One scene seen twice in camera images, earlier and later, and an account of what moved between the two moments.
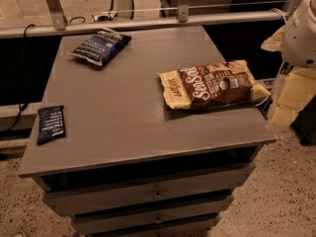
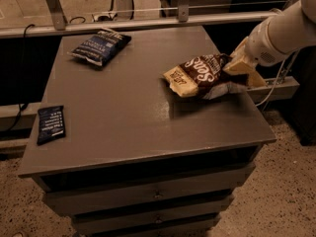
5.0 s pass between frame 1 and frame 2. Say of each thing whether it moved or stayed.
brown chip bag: moved
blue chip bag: stayed
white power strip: stayed
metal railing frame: stayed
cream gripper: moved
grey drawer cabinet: stayed
